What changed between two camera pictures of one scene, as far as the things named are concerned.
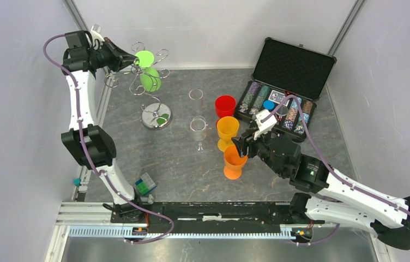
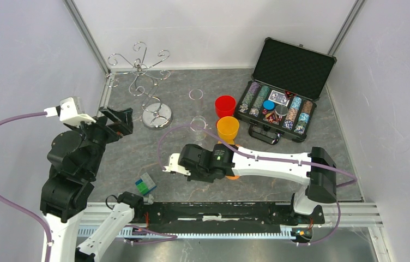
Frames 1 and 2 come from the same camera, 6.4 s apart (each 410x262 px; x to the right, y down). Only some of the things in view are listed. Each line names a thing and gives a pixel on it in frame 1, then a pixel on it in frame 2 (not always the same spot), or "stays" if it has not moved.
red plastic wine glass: [224, 106] stays
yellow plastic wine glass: [227, 127] stays
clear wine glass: [198, 126] stays
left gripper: [120, 59] to [123, 123]
